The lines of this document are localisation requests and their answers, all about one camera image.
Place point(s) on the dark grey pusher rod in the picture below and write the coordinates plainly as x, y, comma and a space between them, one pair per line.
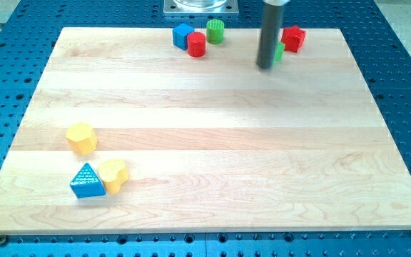
272, 20

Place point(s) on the blue triangle block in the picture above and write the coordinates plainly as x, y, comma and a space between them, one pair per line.
86, 183

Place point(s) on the red star block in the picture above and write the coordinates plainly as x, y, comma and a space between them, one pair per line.
293, 37

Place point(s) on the green star block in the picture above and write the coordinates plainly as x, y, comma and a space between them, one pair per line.
279, 50

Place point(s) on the green cylinder block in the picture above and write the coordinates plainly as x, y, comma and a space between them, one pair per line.
215, 31

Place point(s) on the red cylinder block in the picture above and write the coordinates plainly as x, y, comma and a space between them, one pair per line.
196, 44

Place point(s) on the blue cube block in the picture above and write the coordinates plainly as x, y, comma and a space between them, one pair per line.
180, 34

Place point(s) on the wooden board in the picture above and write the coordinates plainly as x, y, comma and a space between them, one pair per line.
212, 144

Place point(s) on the yellow heart block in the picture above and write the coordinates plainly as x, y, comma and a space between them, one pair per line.
113, 173

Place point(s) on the yellow hexagon block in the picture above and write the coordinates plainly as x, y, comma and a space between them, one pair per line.
81, 138

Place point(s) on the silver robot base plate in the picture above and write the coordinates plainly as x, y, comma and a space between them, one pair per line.
180, 7

